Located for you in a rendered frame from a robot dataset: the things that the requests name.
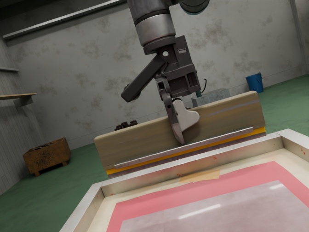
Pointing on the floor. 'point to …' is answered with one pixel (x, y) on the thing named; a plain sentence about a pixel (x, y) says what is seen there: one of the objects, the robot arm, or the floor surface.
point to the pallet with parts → (126, 125)
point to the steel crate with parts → (47, 156)
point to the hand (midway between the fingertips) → (178, 136)
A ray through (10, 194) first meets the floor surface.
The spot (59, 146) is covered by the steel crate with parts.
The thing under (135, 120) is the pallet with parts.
